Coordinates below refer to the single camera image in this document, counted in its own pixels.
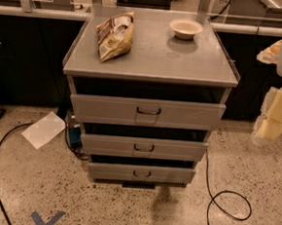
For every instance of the blue box on floor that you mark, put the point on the blue box on floor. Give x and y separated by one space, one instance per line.
74 137

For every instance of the white paper sheet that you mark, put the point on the white paper sheet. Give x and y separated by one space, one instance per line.
44 130

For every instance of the grey middle drawer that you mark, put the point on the grey middle drawer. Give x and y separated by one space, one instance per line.
123 146

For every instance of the grey drawer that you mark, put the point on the grey drawer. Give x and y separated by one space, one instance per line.
146 112
141 174
123 146

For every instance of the grey bottom drawer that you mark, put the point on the grey bottom drawer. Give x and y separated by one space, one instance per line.
141 174

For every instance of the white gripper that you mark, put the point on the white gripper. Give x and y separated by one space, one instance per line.
269 126

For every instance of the grey top drawer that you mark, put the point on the grey top drawer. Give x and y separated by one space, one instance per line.
146 112

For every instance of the grey drawer cabinet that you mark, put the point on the grey drawer cabinet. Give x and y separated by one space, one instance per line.
159 66

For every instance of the yellow brown chip bag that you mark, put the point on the yellow brown chip bag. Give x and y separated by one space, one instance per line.
115 36

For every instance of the white paper bowl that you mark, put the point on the white paper bowl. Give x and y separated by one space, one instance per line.
185 29

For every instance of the white counter rail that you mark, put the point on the white counter rail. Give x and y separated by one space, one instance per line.
221 27

